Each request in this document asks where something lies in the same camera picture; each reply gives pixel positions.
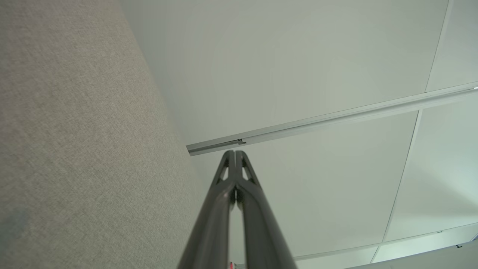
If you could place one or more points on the aluminium ceiling rail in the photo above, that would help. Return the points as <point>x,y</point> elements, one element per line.
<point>336,116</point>

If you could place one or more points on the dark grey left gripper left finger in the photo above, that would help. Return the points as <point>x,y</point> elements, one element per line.
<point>213,224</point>

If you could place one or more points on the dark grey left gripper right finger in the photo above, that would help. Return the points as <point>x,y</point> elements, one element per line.
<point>261,231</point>

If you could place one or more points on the white partition panel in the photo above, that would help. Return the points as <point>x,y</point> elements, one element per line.
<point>429,259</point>

